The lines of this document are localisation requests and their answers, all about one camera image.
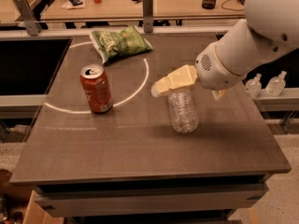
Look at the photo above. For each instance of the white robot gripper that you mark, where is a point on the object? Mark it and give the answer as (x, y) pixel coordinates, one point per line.
(211, 69)

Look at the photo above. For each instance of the clear plastic water bottle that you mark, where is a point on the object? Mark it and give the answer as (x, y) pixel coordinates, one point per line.
(182, 111)

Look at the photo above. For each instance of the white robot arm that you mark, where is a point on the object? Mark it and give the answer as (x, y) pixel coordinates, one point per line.
(269, 30)

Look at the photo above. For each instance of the small clear bottle left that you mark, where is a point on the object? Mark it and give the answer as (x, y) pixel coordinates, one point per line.
(253, 86)

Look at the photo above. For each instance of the small clear bottle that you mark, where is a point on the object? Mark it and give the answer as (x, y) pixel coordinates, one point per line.
(276, 84)
(253, 86)

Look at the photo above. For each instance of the small clear bottle right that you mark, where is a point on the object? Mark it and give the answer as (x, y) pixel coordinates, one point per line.
(276, 84)

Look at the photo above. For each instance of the black mesh cup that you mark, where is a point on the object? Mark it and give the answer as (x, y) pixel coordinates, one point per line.
(208, 4)

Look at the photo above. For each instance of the green chip bag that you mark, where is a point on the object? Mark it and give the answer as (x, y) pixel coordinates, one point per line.
(112, 45)

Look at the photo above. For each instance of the red soda can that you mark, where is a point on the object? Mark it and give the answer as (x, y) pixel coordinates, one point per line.
(94, 81)

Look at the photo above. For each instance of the wooden background desk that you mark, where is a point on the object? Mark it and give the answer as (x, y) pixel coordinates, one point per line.
(128, 10)

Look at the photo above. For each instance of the grey metal bracket middle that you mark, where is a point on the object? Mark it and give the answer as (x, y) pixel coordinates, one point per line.
(148, 16)

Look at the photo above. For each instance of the grey metal bracket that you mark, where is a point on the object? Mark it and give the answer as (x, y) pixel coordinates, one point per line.
(32, 26)
(148, 16)

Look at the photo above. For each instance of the grey table drawer frame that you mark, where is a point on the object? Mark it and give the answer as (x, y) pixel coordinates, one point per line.
(141, 197)

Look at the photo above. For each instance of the grey metal bracket left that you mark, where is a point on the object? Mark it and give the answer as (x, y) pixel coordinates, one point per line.
(32, 26)

